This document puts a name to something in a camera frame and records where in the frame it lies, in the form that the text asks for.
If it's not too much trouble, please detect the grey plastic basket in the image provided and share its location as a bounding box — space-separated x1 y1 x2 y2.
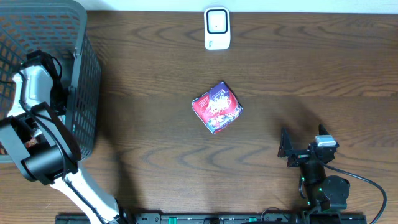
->
1 1 101 159

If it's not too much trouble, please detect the red purple snack packet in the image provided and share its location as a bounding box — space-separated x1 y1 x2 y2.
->
192 81 243 134

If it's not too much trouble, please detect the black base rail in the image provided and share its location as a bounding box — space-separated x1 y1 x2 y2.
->
55 212 366 224

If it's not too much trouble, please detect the white barcode scanner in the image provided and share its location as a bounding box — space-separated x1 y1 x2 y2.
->
203 7 231 50

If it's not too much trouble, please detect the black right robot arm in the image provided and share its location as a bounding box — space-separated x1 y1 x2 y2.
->
277 125 350 223

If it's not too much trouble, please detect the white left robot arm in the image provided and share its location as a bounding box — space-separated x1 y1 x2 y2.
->
1 50 132 223

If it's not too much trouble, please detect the red Top chocolate bar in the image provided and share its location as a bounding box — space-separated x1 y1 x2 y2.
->
24 138 39 149

